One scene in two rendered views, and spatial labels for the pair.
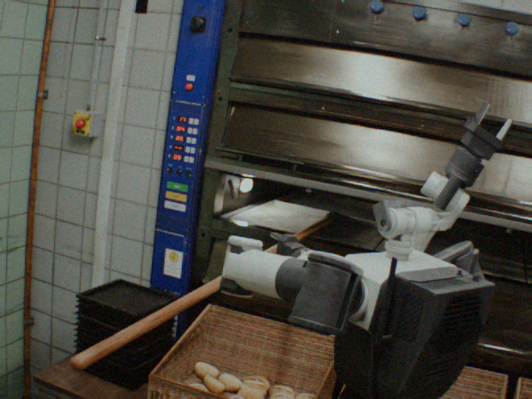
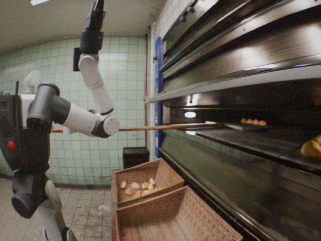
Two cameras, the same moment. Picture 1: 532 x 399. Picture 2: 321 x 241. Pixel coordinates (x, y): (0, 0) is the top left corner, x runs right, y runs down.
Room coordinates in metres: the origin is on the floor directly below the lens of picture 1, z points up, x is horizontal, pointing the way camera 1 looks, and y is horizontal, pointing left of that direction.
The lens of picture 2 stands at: (1.62, -1.04, 1.33)
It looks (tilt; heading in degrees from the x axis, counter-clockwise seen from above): 4 degrees down; 55
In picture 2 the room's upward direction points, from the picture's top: straight up
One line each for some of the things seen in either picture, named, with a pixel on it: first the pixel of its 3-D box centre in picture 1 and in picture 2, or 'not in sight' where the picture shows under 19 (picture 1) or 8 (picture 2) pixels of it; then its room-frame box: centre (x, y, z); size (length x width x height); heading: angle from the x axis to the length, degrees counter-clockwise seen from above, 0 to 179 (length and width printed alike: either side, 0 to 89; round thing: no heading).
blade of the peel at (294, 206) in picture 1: (345, 209); (235, 124); (2.97, -0.36, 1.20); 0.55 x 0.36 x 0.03; 70
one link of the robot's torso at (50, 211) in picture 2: not in sight; (49, 216); (1.40, -0.31, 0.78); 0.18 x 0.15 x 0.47; 160
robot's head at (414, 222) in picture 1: (404, 227); (31, 82); (1.42, -0.31, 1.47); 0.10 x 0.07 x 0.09; 126
